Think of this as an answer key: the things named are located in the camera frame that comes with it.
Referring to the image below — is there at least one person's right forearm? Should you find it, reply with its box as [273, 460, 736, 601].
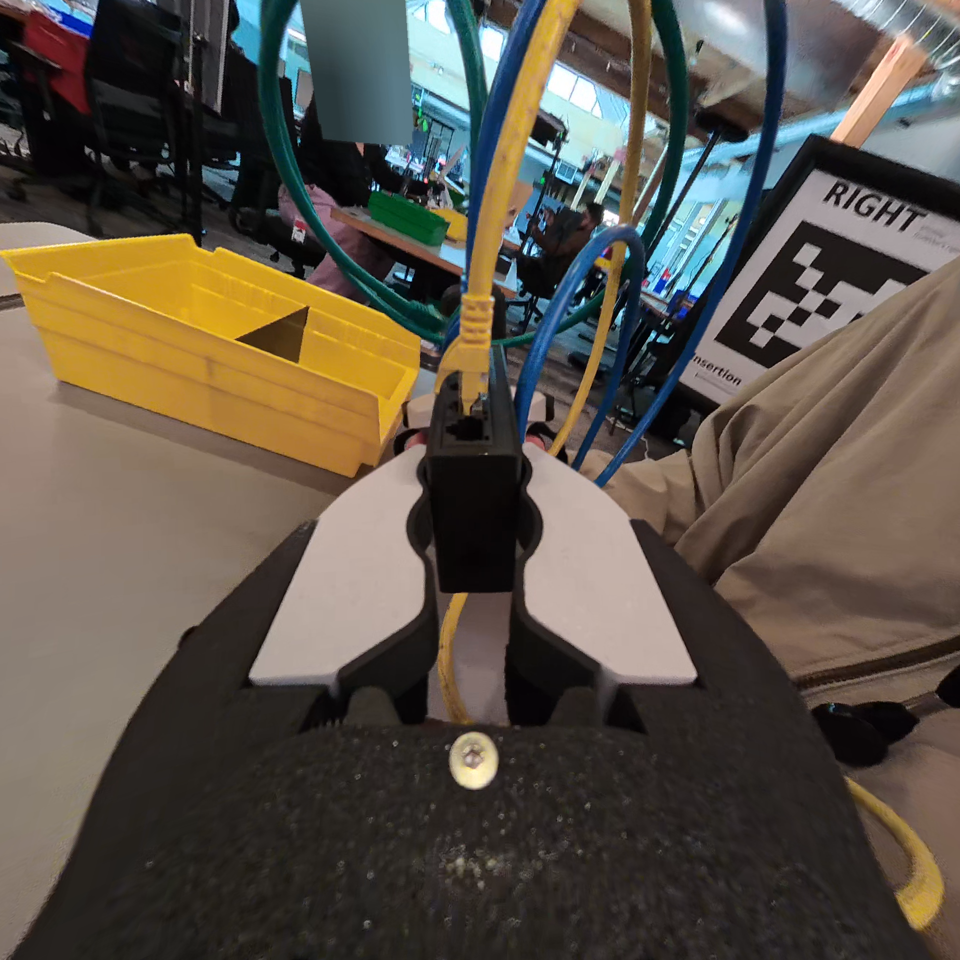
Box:
[577, 258, 960, 665]

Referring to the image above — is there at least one black office chair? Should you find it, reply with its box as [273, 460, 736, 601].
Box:
[82, 0, 241, 235]

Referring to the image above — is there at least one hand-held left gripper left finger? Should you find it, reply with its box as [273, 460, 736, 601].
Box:
[249, 452, 440, 726]

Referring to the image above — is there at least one green ethernet cable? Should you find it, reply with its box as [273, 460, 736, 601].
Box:
[258, 0, 691, 350]

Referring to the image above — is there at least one yellow plastic bin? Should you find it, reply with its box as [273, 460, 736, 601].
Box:
[0, 234, 421, 479]

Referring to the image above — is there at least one yellow ethernet cable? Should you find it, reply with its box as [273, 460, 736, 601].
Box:
[435, 0, 945, 931]

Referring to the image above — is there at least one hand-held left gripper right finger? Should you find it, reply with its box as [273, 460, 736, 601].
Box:
[508, 441, 700, 726]

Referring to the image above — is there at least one black ethernet switch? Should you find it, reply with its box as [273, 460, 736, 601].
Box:
[426, 345, 524, 594]

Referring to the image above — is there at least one black framed printed sign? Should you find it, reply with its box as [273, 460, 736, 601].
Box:
[675, 135, 960, 410]

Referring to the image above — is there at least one blue ethernet cable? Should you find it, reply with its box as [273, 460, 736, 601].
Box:
[472, 0, 789, 489]

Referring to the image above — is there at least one green plastic bin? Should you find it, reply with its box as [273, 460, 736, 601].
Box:
[367, 191, 451, 247]

